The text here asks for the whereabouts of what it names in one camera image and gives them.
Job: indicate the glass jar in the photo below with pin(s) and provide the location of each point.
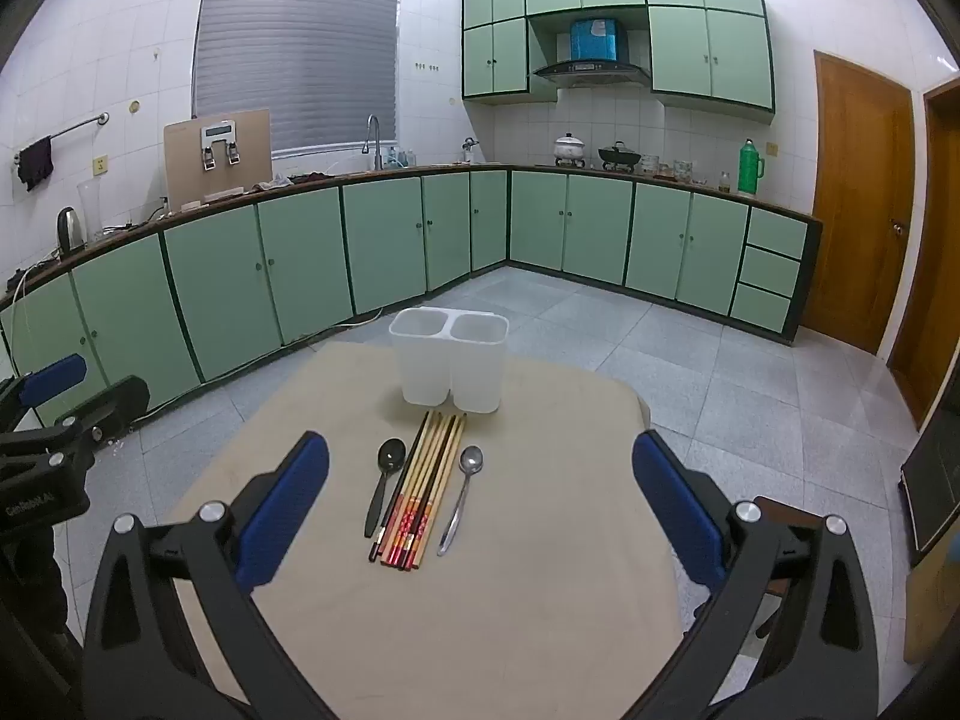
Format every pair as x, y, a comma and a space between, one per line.
682, 170
649, 165

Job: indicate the dark hanging cloth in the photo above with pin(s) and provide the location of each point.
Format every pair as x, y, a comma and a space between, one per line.
36, 163

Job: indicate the bundle of bamboo chopsticks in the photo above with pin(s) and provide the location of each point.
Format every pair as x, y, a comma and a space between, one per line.
420, 487

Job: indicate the cardboard box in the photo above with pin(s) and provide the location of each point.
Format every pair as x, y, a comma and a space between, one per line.
937, 607

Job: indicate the green thermos flask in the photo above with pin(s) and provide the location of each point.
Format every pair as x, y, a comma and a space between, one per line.
748, 172

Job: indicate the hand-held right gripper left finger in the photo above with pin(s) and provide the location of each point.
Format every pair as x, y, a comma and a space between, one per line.
289, 510

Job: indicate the steel electric kettle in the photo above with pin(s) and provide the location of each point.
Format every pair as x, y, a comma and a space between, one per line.
70, 232

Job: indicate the long green base cabinets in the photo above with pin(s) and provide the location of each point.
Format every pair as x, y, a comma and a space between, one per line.
300, 255

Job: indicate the metal sink faucet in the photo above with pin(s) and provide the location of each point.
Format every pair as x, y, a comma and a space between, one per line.
373, 127

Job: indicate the brown cardboard sheet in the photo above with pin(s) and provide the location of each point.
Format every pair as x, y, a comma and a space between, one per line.
187, 180

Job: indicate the grey window blind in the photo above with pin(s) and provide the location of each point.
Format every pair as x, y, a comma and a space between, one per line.
300, 52

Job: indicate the black wok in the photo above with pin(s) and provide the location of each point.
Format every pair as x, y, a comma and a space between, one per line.
619, 156

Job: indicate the silver clip device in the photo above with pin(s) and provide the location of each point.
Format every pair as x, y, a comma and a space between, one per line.
219, 132

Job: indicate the clear plastic pitcher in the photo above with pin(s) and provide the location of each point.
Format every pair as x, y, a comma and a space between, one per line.
91, 210

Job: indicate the white cooking pot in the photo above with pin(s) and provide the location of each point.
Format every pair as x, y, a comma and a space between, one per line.
570, 148

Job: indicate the green base cabinets with drawers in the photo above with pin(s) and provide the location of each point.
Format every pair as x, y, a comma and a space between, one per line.
600, 225

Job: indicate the black spoon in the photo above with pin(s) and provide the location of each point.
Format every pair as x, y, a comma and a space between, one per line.
390, 456

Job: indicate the black flat appliance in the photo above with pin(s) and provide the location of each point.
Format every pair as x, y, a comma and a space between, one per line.
934, 487

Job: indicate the metal towel bar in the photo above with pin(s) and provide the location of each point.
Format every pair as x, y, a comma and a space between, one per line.
75, 127

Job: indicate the small silver kettle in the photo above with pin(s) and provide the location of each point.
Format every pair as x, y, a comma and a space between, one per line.
470, 151

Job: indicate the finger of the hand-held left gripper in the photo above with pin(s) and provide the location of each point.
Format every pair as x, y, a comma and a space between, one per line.
52, 379
112, 401

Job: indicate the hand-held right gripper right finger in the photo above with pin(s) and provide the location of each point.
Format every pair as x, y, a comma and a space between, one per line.
675, 510

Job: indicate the green upper wall cabinets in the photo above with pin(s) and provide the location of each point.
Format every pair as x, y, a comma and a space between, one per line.
712, 52

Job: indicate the silver metal spoon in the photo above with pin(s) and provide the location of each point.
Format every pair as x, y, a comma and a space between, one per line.
471, 459

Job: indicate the white two-compartment utensil holder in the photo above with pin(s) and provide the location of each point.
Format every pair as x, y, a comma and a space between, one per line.
427, 367

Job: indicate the black chopstick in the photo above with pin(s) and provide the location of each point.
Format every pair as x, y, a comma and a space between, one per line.
439, 465
403, 480

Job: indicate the wooden door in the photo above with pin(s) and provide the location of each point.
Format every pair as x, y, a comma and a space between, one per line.
855, 202
937, 240

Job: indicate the person's left forearm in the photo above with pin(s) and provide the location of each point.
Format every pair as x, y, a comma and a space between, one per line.
30, 600

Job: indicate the range hood with blue chimney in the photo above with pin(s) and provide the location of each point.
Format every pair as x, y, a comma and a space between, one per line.
592, 71

